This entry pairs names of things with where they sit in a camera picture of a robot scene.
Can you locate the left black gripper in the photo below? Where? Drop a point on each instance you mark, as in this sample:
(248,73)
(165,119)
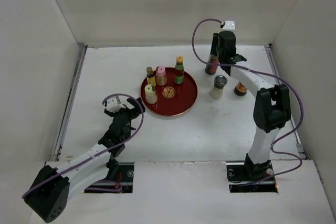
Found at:
(135,112)

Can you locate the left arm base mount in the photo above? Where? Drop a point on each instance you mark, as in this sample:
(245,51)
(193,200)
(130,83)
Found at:
(118,181)

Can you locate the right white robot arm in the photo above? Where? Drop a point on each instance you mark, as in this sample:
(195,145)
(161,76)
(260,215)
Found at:
(271,109)

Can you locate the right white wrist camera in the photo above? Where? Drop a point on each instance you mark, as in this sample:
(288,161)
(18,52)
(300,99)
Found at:
(228,25)

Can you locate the yellow-lid spice shaker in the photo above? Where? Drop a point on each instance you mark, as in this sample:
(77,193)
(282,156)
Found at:
(150,94)

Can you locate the green-label sauce bottle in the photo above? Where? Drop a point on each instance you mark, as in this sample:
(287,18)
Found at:
(179,70)

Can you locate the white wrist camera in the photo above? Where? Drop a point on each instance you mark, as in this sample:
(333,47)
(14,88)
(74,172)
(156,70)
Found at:
(113,104)
(228,25)

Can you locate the red-lid chili sauce jar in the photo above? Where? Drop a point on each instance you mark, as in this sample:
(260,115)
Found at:
(240,89)

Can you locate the small yellow-label oil bottle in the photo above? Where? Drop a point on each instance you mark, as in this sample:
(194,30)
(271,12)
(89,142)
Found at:
(150,76)

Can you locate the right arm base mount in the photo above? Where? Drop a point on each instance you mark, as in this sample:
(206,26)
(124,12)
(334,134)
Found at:
(249,178)

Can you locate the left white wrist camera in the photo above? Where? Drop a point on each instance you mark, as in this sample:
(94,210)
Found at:
(113,104)

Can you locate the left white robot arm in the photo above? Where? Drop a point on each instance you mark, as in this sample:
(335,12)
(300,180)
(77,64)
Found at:
(53,187)

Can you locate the dark soy sauce bottle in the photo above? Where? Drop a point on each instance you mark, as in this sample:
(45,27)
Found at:
(213,61)

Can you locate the round red lacquer tray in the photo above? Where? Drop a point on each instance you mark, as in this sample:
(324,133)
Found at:
(172,99)

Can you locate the grey-lid pepper grinder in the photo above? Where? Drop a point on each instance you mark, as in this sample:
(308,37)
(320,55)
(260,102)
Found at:
(217,90)

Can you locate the pink-lid spice shaker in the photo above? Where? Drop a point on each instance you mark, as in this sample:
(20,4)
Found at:
(160,76)

